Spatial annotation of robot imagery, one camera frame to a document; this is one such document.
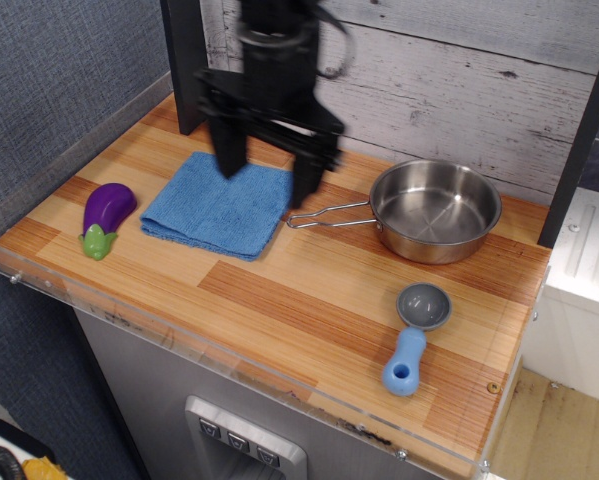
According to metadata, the blue and grey toy spoon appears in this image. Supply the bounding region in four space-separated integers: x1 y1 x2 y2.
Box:
382 282 452 397

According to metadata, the blue folded cloth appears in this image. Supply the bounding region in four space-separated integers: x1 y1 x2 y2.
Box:
140 152 293 261

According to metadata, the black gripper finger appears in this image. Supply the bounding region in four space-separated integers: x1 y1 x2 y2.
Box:
291 152 329 209
209 116 247 178

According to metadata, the white toy sink unit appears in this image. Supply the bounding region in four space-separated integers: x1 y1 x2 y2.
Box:
520 188 599 400

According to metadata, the yellow and black object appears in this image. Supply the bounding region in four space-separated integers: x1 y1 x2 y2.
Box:
0 419 70 479

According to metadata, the clear acrylic guard rail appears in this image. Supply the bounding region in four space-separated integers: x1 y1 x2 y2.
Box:
0 80 548 479

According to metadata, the dark right vertical post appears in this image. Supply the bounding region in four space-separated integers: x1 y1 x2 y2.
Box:
536 0 599 249

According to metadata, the purple toy eggplant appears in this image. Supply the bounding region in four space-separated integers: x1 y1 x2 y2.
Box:
79 183 137 261

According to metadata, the grey toy fridge cabinet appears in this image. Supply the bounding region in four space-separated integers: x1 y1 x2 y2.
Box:
76 311 433 479

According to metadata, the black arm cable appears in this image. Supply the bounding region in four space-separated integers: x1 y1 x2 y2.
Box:
313 0 360 81

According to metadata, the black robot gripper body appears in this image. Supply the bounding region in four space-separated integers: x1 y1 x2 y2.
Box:
196 29 344 171

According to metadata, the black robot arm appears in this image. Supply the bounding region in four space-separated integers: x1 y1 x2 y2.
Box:
197 1 354 208

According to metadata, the silver dispenser button panel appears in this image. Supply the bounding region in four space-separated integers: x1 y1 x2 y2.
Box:
185 395 308 479

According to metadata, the stainless steel pan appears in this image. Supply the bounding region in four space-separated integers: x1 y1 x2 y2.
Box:
286 160 503 265

